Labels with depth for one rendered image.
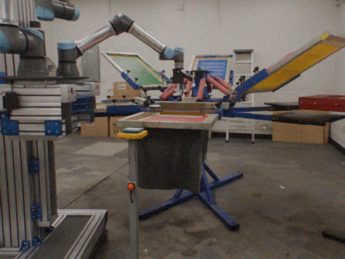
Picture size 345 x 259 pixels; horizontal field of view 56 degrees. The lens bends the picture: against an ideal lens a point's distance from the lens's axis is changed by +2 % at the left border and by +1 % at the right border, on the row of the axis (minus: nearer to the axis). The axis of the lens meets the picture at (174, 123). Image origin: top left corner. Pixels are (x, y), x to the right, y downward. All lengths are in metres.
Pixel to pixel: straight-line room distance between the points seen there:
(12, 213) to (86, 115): 0.74
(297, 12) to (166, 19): 2.50
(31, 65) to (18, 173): 0.68
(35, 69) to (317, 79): 5.58
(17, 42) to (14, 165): 0.75
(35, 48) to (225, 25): 5.19
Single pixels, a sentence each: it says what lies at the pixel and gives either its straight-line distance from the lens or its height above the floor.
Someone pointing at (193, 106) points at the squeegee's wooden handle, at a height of 1.03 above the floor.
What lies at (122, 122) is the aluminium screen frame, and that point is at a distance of 1.99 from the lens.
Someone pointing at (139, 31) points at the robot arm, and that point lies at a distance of 2.29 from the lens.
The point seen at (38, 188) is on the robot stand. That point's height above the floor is 0.58.
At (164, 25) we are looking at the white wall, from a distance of 6.85.
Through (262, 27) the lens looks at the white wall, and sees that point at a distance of 6.61.
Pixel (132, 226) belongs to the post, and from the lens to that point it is 1.94.
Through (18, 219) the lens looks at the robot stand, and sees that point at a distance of 2.23.
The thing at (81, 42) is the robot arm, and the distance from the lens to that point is 2.41.
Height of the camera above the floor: 1.26
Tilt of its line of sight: 8 degrees down
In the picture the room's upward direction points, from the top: straight up
